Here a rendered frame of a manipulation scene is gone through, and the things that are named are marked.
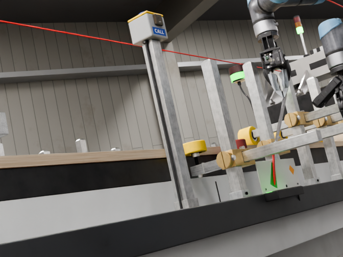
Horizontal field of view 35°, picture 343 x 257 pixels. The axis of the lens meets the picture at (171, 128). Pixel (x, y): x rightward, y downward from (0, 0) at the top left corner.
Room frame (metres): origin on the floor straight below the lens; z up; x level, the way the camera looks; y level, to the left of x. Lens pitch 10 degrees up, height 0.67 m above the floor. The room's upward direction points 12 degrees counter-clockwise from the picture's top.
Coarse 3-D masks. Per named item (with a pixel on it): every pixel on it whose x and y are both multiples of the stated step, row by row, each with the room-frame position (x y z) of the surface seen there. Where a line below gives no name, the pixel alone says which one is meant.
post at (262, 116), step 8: (248, 64) 1.79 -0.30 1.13; (248, 72) 1.80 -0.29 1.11; (256, 72) 1.80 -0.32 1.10; (248, 80) 1.80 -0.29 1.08; (256, 80) 1.79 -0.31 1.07; (248, 88) 1.81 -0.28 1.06; (256, 88) 1.79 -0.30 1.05; (256, 96) 1.79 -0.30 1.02; (256, 104) 1.80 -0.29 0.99; (264, 104) 1.80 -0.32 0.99; (256, 112) 1.80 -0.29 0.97; (264, 112) 1.79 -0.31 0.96; (256, 120) 1.81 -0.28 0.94; (264, 120) 1.79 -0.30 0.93; (264, 128) 1.79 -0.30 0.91; (272, 128) 1.81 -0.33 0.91; (264, 136) 1.80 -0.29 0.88; (272, 136) 1.80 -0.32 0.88
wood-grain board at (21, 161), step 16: (320, 144) 2.62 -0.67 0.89; (336, 144) 2.78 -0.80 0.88; (0, 160) 1.21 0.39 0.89; (16, 160) 1.25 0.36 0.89; (32, 160) 1.28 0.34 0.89; (48, 160) 1.32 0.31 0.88; (64, 160) 1.36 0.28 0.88; (80, 160) 1.40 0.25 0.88; (96, 160) 1.45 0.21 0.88; (112, 160) 1.49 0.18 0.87; (128, 160) 1.55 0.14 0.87
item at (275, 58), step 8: (272, 32) 1.73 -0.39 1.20; (264, 40) 1.74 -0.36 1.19; (272, 40) 1.73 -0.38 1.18; (264, 48) 1.72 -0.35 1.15; (272, 48) 1.71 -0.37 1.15; (280, 48) 1.71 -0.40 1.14; (264, 56) 1.74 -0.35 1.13; (272, 56) 1.73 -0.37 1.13; (280, 56) 1.72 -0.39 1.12; (264, 64) 1.78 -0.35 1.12; (272, 64) 1.72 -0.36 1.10; (280, 64) 1.73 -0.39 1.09; (272, 72) 1.79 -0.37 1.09
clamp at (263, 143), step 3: (285, 138) 1.86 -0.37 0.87; (261, 141) 1.78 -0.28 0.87; (264, 141) 1.77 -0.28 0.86; (267, 141) 1.77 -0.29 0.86; (270, 141) 1.78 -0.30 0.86; (273, 141) 1.78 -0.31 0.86; (258, 144) 1.78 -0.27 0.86; (261, 144) 1.78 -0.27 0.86; (264, 144) 1.77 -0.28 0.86; (288, 150) 1.86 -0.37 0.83; (279, 153) 1.82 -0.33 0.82; (282, 153) 1.85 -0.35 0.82; (285, 153) 1.88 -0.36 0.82
